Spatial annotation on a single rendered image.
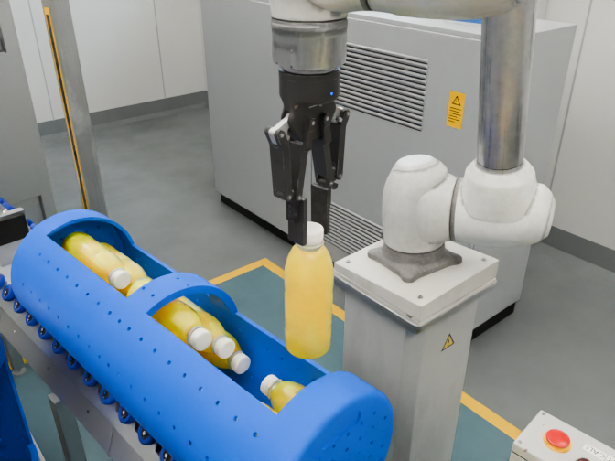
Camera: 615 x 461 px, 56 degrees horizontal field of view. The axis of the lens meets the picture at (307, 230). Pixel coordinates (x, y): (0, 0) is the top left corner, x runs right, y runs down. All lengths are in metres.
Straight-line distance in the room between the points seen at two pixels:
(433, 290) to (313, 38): 0.86
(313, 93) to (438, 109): 1.84
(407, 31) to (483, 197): 1.36
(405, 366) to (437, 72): 1.36
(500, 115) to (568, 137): 2.44
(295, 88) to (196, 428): 0.53
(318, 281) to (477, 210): 0.62
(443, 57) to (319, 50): 1.81
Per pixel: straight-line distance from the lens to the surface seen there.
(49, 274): 1.32
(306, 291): 0.83
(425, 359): 1.53
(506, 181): 1.33
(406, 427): 1.68
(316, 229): 0.81
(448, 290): 1.42
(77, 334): 1.21
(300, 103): 0.71
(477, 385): 2.79
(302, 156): 0.74
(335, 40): 0.70
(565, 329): 3.25
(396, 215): 1.42
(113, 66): 6.16
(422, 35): 2.54
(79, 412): 1.47
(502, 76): 1.25
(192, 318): 1.10
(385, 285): 1.43
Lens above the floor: 1.84
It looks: 28 degrees down
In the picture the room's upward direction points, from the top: straight up
